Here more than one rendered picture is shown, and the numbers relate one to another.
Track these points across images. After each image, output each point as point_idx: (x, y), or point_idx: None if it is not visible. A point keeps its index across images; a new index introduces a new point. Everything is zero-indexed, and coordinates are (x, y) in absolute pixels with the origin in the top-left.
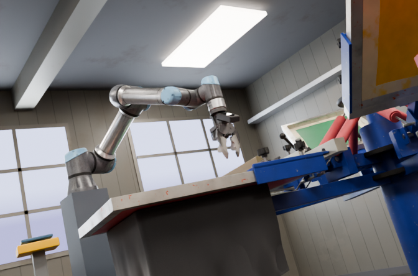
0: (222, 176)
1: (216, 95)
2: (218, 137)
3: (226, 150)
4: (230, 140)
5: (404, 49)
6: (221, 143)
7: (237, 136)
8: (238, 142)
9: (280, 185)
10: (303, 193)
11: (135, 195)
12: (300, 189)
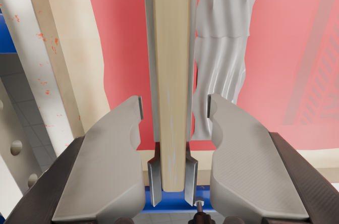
0: (181, 159)
1: None
2: (333, 202)
3: (227, 103)
4: (145, 195)
5: None
6: (272, 141)
7: (44, 192)
8: (84, 142)
9: (51, 10)
10: (0, 11)
11: None
12: (0, 13)
